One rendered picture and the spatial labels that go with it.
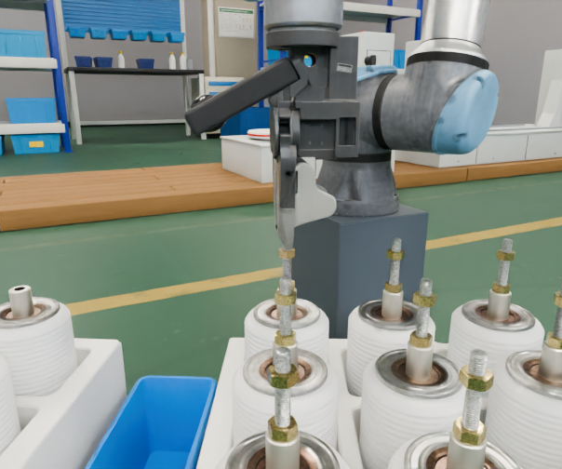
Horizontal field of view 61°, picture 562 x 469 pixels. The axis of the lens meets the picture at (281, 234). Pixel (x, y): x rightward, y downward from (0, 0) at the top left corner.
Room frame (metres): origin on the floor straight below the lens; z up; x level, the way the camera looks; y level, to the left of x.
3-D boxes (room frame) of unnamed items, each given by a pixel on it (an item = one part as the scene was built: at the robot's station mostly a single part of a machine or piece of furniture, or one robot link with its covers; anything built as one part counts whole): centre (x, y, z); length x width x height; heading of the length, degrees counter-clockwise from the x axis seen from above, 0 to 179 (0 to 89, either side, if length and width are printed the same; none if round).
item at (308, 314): (0.49, -0.01, 0.25); 0.08 x 0.08 x 0.01
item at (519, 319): (0.49, -0.24, 0.25); 0.08 x 0.08 x 0.01
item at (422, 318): (0.37, -0.12, 0.30); 0.01 x 0.01 x 0.08
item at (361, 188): (0.82, -0.13, 0.35); 0.15 x 0.15 x 0.10
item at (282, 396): (0.26, 0.00, 0.30); 0.01 x 0.01 x 0.08
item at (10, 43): (4.42, 2.24, 0.90); 0.50 x 0.38 x 0.21; 27
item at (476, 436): (0.26, -0.12, 0.29); 0.02 x 0.02 x 0.01; 10
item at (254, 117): (5.01, 0.35, 0.19); 0.50 x 0.41 x 0.37; 31
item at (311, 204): (0.47, -0.03, 0.38); 0.06 x 0.03 x 0.09; 96
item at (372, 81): (0.82, -0.13, 0.47); 0.13 x 0.12 x 0.14; 49
